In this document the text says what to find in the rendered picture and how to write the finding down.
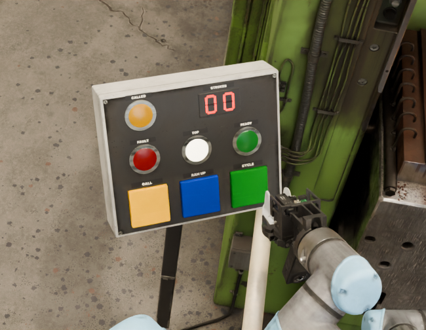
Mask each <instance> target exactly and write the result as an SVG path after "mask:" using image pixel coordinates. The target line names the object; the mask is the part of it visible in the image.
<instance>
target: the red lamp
mask: <svg viewBox="0 0 426 330"><path fill-rule="evenodd" d="M156 161H157V155H156V154H155V152H154V151H153V150H152V149H148V148H143V149H140V150H139V151H137V152H136V154H135V155H134V158H133V163H134V165H135V167H136V168H137V169H139V170H141V171H146V170H150V169H152V167H154V165H155V163H156Z"/></svg>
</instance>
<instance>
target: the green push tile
mask: <svg viewBox="0 0 426 330"><path fill-rule="evenodd" d="M229 175H230V187H231V206H232V207H233V208H238V207H242V206H248V205H252V204H259V203H262V202H265V192H266V191H268V182H267V166H258V167H255V168H248V169H244V170H237V171H234V172H230V173H229Z"/></svg>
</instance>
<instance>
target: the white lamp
mask: <svg viewBox="0 0 426 330"><path fill-rule="evenodd" d="M185 153H186V156H187V158H188V159H190V160H192V161H195V162H197V161H200V160H202V159H204V158H205V156H206V155H207V154H208V145H207V143H206V142H205V141H204V140H201V139H194V140H193V141H191V142H190V143H189V144H188V145H187V147H186V150H185Z"/></svg>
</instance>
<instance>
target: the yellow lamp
mask: <svg viewBox="0 0 426 330"><path fill-rule="evenodd" d="M128 118H129V121H130V123H131V124H132V125H133V126H135V127H138V128H142V127H144V126H147V125H148V124H149V123H150V122H151V120H152V118H153V112H152V110H151V108H150V107H149V106H148V105H146V104H138V105H135V106H134V107H133V108H132V109H131V110H130V112H129V115H128Z"/></svg>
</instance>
